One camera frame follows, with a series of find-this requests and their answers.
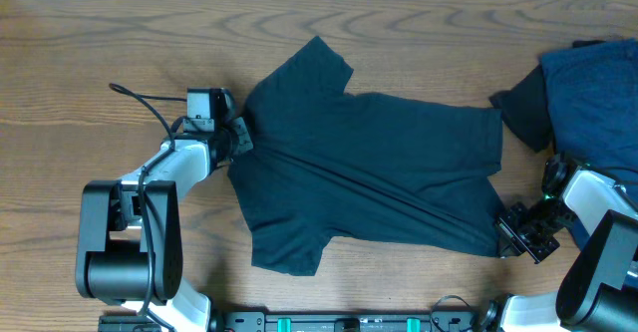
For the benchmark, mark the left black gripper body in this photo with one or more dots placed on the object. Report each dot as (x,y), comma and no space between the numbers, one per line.
(233,139)

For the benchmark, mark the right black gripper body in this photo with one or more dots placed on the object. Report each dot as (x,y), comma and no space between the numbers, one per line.
(532,230)

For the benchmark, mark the dark teal t-shirt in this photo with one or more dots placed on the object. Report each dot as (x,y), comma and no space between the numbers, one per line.
(325,164)

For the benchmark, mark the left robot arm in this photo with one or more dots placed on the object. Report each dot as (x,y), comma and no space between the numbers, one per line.
(129,250)

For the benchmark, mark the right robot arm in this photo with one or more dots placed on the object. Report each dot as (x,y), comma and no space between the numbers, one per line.
(595,294)

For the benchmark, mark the black garment under blue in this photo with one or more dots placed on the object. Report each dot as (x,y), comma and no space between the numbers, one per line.
(524,110)

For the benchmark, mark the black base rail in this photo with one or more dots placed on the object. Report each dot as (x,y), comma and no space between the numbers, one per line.
(439,321)

